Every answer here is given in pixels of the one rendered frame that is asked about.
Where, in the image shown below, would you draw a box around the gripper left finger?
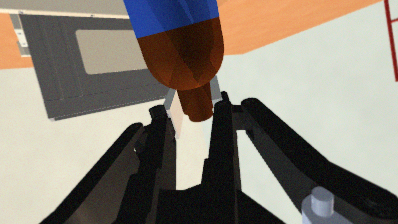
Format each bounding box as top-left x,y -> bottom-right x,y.
39,88 -> 184,224

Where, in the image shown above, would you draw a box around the brown and blue bottle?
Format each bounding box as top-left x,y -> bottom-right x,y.
123,0 -> 225,122

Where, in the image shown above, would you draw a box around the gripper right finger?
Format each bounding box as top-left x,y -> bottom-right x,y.
192,75 -> 398,224

